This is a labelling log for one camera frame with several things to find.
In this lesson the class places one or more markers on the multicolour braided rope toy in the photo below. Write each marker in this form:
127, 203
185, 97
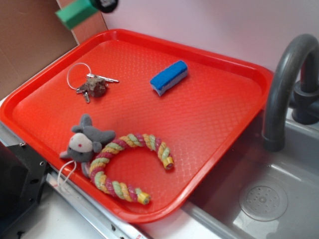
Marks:
121, 190

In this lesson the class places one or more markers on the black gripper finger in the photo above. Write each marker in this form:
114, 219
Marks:
105, 6

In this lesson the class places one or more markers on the brown cardboard panel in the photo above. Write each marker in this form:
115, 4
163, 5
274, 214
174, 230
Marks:
32, 37

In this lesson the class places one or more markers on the grey plush toy animal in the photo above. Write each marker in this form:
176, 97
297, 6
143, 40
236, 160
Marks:
86, 141

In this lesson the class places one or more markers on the grey curved faucet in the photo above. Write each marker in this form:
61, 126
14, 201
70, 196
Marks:
295, 85

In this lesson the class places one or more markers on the silver keys on ring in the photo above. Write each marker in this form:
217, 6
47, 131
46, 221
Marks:
78, 74

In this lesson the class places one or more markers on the sink drain strainer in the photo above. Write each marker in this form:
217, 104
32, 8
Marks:
263, 200

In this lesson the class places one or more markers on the blue sponge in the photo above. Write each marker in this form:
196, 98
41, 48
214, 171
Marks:
169, 77

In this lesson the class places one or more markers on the black metal mount bracket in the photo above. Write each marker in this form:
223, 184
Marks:
22, 175

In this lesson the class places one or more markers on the brown rock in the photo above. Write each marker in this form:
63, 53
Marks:
96, 87

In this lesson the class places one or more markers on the grey plastic sink basin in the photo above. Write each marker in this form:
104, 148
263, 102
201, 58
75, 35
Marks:
215, 201

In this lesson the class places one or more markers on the red plastic tray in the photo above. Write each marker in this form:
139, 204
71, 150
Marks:
199, 118

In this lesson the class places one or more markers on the green rectangular block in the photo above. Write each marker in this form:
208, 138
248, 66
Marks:
75, 13

